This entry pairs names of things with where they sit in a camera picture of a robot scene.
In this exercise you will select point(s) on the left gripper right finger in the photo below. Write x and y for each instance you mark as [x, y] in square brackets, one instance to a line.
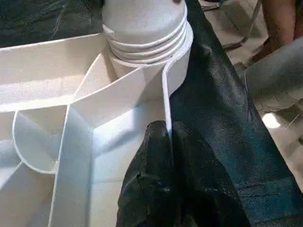
[203, 194]

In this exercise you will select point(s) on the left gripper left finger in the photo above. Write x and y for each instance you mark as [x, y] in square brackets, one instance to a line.
[146, 184]

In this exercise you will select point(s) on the white plastic table top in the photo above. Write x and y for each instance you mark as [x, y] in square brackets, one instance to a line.
[47, 71]

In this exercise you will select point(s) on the white plastic table leg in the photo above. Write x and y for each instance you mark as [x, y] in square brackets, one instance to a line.
[142, 19]

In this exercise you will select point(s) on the black work mat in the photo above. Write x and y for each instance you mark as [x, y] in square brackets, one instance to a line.
[213, 94]

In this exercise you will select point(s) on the grey left robot foot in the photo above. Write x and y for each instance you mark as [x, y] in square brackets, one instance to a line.
[277, 75]

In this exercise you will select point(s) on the thin grey tripod stand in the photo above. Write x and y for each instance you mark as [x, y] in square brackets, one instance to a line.
[254, 14]

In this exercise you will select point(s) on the brown upright post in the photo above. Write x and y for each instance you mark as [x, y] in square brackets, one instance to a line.
[277, 23]

